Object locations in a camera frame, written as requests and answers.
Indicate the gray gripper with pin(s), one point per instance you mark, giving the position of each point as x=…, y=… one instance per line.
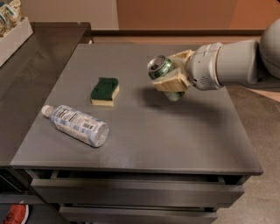
x=203, y=66

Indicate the green soda can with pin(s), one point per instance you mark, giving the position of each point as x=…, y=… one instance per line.
x=159, y=67

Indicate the gray robot arm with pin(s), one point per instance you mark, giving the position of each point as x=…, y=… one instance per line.
x=251, y=63

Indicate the green and yellow sponge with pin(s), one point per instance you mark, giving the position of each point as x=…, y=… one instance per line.
x=105, y=92

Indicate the gray drawer cabinet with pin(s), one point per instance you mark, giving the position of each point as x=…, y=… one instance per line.
x=201, y=134

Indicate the clear plastic water bottle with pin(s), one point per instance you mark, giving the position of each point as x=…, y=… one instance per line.
x=76, y=124

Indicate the dark side counter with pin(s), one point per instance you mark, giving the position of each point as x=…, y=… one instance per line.
x=26, y=80

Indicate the white box with packets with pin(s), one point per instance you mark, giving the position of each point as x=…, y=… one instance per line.
x=15, y=28

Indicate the upper gray drawer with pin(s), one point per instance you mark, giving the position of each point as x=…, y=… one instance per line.
x=137, y=189

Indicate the gray drawer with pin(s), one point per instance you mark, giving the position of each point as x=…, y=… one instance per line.
x=110, y=215
x=137, y=189

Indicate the lower gray drawer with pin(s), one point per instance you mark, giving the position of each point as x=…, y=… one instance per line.
x=110, y=215

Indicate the red shoe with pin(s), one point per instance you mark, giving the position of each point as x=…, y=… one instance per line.
x=17, y=214

